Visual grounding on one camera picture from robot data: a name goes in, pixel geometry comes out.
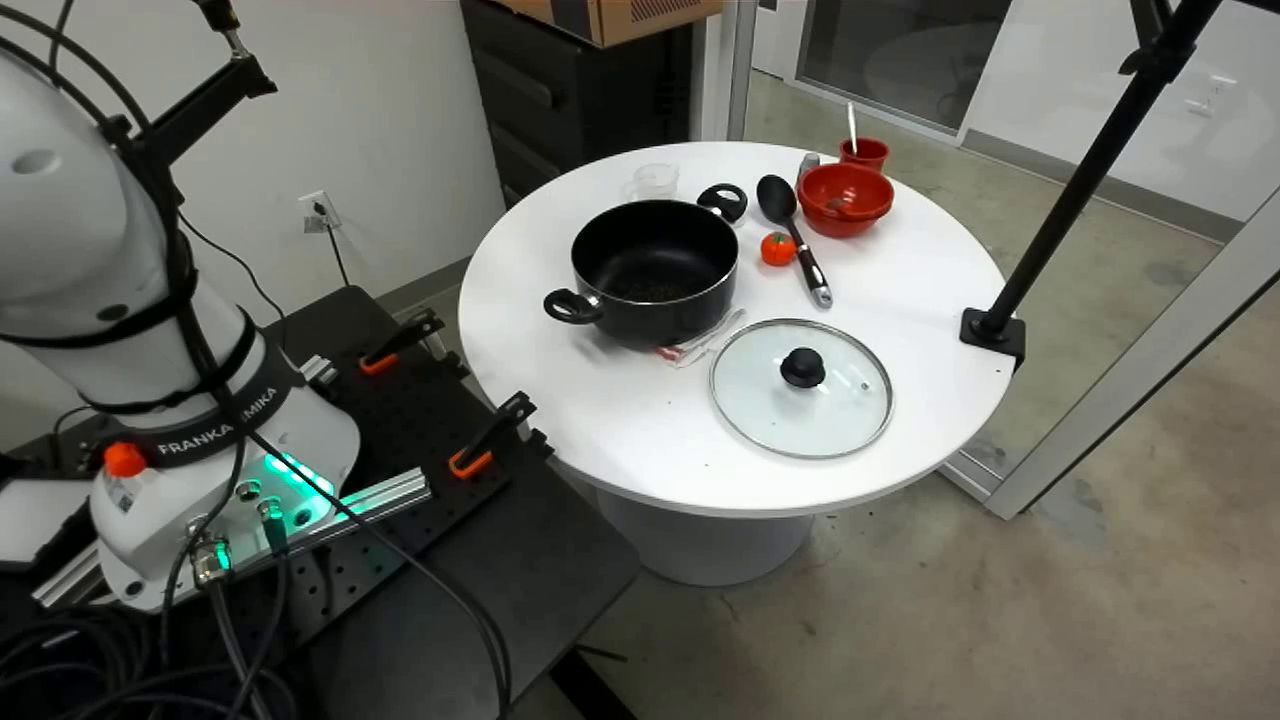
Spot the orange black clamp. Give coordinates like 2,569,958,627
449,392,536,483
354,311,444,374

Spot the black camera tripod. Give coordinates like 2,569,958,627
958,0,1222,358

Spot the black mounting base plate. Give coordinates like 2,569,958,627
0,286,634,720

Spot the black cooking pot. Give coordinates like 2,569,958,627
543,184,748,347

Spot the red cup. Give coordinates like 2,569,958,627
839,135,887,172

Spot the bundle of black cables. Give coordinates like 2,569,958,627
0,530,515,720

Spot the wall power outlet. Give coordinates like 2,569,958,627
298,190,337,233

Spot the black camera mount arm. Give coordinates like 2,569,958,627
117,0,276,179

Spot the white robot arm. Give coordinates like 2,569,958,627
0,60,358,610

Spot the black spoon steel handle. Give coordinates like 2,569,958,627
754,176,833,308

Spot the glass lid black knob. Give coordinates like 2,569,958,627
709,320,896,458

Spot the round white table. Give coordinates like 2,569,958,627
461,138,1017,586

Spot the black cabinet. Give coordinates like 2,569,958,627
461,0,693,202

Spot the cardboard box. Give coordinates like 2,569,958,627
501,0,724,46

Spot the aluminium rail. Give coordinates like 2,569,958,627
31,458,432,610

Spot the red bowl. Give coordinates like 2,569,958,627
801,163,896,239

